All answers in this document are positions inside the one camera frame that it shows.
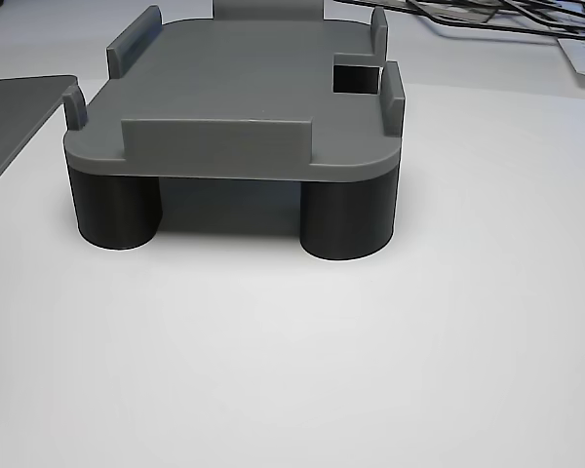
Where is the grey holder with black legs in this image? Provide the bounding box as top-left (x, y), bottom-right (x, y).
top-left (61, 4), bottom-right (407, 262)

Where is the grey flat plate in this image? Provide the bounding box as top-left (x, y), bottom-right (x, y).
top-left (0, 74), bottom-right (79, 201)

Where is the black cable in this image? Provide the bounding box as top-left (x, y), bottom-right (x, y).
top-left (353, 0), bottom-right (585, 42)

